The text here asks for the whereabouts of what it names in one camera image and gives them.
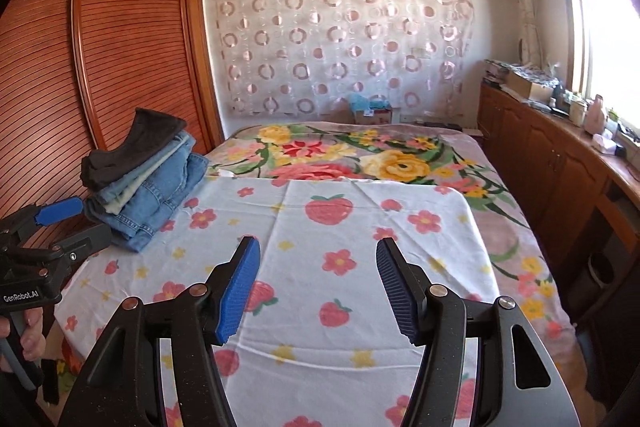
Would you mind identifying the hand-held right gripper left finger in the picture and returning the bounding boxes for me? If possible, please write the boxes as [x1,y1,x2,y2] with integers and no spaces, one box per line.
[59,235,262,427]

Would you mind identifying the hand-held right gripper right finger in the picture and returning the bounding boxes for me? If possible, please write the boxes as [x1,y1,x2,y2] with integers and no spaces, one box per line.
[376,237,581,427]

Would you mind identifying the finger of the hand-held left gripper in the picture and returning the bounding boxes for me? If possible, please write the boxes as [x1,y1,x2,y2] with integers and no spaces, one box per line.
[45,223,113,269]
[0,197,85,250]

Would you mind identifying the black pants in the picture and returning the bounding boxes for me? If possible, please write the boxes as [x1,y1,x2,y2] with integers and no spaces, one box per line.
[81,108,187,190]

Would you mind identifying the pale green folded pants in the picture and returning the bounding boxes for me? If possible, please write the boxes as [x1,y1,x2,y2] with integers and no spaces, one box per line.
[102,179,151,215]

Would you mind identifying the blue denim pants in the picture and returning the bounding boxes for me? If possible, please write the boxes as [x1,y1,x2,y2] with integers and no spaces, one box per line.
[85,152,210,254]

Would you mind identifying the light blue faded pants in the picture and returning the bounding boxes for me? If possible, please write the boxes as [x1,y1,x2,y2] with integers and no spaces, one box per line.
[97,132,196,208]

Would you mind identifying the person's left hand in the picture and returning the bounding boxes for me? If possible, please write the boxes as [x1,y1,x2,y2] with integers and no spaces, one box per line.
[0,307,47,374]

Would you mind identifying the white strawberry print sheet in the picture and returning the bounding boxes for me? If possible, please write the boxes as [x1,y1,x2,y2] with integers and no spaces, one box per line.
[52,179,502,427]

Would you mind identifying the floral bed blanket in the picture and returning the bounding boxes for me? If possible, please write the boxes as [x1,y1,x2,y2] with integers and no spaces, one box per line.
[205,122,576,344]

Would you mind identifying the wooden slatted wardrobe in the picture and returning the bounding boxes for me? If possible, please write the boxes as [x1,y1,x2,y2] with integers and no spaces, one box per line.
[0,0,226,258]

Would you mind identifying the blue plastic bag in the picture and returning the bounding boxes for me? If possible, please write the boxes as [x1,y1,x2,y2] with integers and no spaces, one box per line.
[348,94,391,112]

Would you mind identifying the long low wooden cabinet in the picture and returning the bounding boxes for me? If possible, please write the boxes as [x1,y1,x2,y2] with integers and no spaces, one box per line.
[477,79,640,328]

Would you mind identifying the dark waste bin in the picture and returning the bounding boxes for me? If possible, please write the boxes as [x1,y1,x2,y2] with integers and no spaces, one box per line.
[587,252,617,304]

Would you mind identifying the stack of small boxes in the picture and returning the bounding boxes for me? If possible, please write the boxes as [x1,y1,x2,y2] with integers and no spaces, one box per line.
[482,59,511,86]

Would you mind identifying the open cardboard box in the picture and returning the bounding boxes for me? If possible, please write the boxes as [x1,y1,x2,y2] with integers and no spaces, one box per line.
[502,69,557,104]

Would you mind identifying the white tissue box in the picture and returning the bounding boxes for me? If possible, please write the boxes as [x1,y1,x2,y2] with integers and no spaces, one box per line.
[592,132,619,156]

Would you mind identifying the circle print sheer curtain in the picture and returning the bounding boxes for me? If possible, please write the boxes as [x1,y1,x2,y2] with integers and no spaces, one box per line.
[202,0,476,118]

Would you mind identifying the pink white dispenser bottle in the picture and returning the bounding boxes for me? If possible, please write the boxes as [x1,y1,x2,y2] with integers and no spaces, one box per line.
[585,94,609,130]

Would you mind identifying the wooden frame window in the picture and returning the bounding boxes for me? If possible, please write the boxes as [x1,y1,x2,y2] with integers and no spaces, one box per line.
[545,0,640,128]

